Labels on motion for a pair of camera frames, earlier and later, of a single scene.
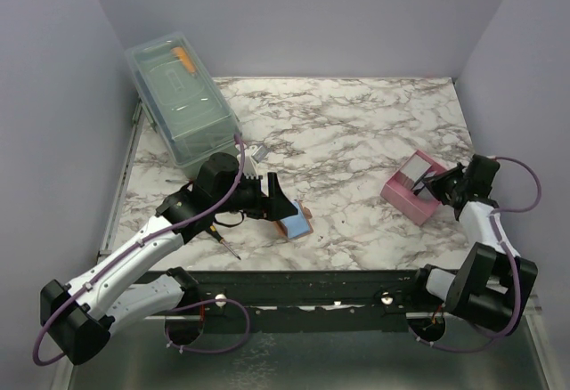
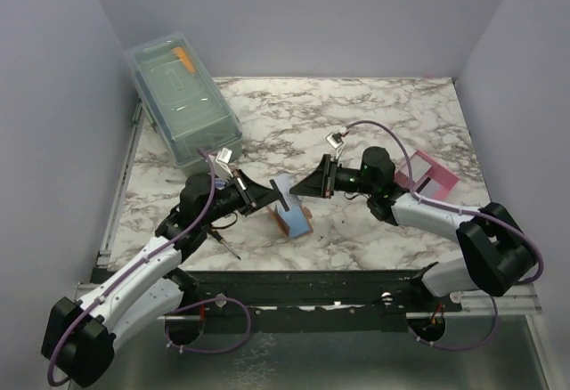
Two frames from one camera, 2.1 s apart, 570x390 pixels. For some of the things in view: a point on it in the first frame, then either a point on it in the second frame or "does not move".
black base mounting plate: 308,301 does not move
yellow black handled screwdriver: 213,230 does not move
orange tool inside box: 180,53 does not move
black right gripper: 436,190 → 321,182
